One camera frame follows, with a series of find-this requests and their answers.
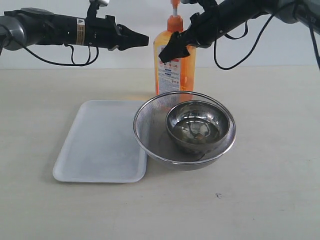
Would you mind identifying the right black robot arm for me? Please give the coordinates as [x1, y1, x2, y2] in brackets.
[157, 0, 320, 71]

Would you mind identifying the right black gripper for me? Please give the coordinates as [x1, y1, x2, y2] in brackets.
[159, 11, 225, 63]

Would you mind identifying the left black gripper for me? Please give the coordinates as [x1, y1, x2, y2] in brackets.
[84, 15, 149, 51]

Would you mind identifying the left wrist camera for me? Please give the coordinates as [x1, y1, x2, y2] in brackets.
[86, 0, 110, 19]

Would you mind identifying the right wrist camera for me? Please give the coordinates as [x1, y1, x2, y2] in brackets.
[180, 0, 218, 13]

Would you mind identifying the steel mesh strainer basket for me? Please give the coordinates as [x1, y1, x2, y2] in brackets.
[133, 91, 236, 171]

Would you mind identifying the small stainless steel bowl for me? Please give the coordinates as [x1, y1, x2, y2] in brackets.
[165, 100, 234, 153]

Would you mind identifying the white rectangular plastic tray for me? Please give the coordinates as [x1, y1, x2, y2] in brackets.
[52, 100, 148, 184]

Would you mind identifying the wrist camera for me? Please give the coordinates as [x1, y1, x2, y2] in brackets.
[180, 0, 218, 13]
[86, 0, 110, 19]

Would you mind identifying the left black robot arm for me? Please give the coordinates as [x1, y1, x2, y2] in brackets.
[0, 7, 149, 51]

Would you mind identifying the orange dish soap bottle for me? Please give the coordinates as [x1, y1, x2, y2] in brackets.
[153, 0, 196, 95]

